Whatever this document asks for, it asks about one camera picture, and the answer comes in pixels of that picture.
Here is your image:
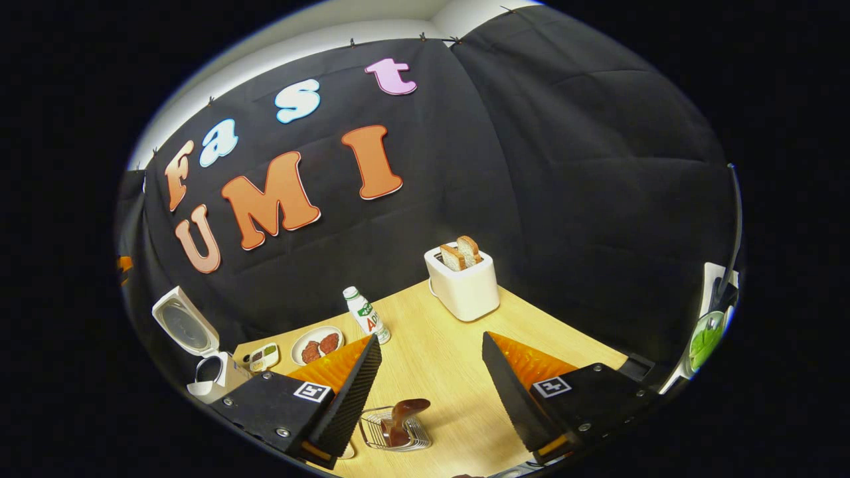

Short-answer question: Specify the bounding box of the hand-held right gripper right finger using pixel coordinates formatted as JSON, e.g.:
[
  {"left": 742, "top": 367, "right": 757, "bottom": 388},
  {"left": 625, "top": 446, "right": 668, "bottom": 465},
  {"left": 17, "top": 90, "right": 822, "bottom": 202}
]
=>
[{"left": 481, "top": 332, "right": 665, "bottom": 462}]

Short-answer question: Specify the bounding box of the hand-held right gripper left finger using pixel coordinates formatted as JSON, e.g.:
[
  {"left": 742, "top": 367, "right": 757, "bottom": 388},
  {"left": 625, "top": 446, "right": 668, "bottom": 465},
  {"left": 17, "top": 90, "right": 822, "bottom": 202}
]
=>
[{"left": 207, "top": 334, "right": 383, "bottom": 471}]

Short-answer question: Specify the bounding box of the metal wire chopstick holder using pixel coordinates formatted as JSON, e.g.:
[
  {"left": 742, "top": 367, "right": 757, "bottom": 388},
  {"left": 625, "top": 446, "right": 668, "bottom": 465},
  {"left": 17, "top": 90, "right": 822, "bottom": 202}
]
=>
[{"left": 359, "top": 406, "right": 434, "bottom": 453}]

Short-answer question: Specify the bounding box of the brown wooden spoon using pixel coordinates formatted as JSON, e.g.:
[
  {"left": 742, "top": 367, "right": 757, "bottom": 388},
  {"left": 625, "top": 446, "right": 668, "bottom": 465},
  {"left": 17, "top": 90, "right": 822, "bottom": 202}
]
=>
[{"left": 387, "top": 398, "right": 431, "bottom": 447}]

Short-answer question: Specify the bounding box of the white rice cooker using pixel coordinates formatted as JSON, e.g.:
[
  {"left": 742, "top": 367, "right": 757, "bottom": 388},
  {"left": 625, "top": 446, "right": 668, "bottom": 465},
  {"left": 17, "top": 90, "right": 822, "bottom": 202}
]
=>
[{"left": 151, "top": 285, "right": 253, "bottom": 404}]

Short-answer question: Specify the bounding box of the white round plate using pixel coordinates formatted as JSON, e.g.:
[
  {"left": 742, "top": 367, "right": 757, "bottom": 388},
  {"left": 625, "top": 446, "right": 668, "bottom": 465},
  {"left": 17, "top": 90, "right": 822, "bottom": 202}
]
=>
[{"left": 291, "top": 325, "right": 345, "bottom": 366}]

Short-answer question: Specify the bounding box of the white drink bottle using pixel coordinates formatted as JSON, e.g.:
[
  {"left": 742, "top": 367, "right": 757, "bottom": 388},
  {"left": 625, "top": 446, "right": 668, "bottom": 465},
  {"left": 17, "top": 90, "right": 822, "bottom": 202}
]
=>
[{"left": 343, "top": 286, "right": 392, "bottom": 345}]

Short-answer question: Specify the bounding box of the white divided bean tray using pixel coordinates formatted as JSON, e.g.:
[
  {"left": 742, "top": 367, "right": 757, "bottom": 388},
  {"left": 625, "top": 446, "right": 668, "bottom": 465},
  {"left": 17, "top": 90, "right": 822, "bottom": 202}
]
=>
[{"left": 242, "top": 343, "right": 280, "bottom": 372}]

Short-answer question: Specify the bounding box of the white toaster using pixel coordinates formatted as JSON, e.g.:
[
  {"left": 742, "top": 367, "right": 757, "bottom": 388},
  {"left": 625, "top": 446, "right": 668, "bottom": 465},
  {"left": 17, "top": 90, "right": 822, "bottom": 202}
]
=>
[{"left": 424, "top": 242, "right": 500, "bottom": 323}]

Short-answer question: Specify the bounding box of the green round bowl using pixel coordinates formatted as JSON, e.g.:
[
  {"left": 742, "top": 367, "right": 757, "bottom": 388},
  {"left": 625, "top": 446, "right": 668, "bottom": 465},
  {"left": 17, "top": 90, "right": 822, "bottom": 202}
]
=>
[{"left": 688, "top": 311, "right": 728, "bottom": 372}]

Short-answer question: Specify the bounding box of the white flat panel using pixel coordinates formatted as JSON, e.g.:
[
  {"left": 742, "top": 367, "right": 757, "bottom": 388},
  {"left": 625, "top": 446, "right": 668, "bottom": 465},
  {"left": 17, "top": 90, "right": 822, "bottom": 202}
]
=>
[{"left": 677, "top": 262, "right": 739, "bottom": 394}]

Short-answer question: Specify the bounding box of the black backdrop cloth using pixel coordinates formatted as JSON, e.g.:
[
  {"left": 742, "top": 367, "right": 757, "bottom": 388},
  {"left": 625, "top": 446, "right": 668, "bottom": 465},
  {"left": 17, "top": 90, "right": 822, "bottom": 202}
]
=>
[{"left": 116, "top": 3, "right": 741, "bottom": 379}]

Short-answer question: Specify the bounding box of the thin grey pole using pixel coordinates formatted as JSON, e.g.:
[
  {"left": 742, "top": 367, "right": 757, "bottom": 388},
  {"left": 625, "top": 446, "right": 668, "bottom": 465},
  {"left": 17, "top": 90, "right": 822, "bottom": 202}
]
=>
[{"left": 726, "top": 163, "right": 743, "bottom": 286}]

